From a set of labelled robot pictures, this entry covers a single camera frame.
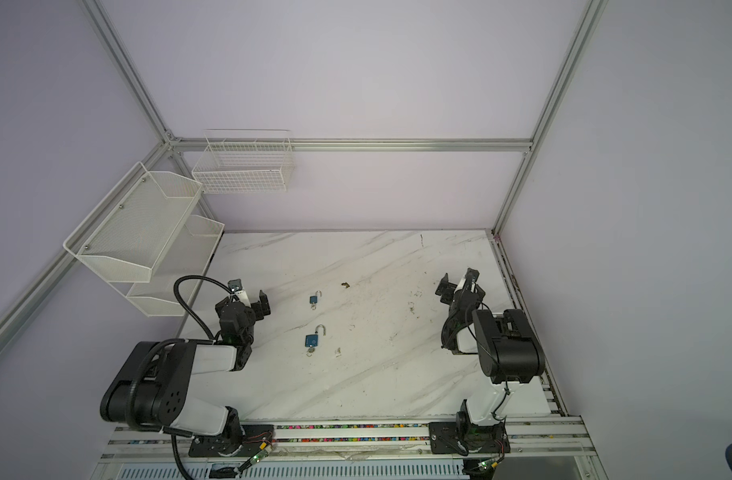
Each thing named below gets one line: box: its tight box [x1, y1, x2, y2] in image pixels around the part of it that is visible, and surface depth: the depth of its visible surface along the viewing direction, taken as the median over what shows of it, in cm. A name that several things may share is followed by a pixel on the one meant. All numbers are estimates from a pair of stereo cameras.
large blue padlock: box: [305, 324, 326, 348], surface depth 92 cm
